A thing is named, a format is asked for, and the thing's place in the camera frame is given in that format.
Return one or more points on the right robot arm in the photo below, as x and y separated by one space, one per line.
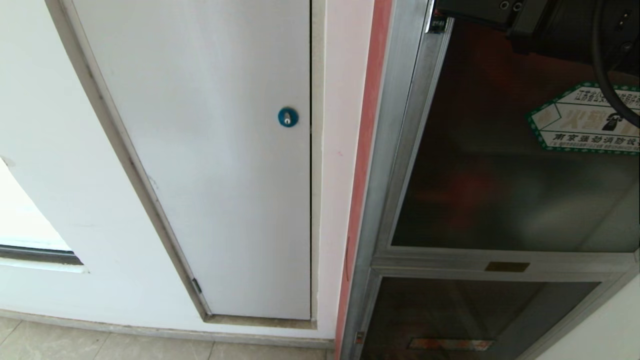
550 20

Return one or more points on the blue round door lock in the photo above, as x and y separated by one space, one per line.
288 117

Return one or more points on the white utility door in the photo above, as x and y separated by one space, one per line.
215 165

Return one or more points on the small metal door hinge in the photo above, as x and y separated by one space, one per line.
197 286

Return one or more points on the small glass cabinet door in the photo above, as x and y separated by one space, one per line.
450 315

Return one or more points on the green white hexagonal sticker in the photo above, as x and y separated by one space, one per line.
575 125

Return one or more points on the window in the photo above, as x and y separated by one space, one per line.
25 220

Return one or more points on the red cabinet frame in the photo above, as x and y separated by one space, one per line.
362 165

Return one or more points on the grey door frame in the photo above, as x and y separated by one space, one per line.
131 160

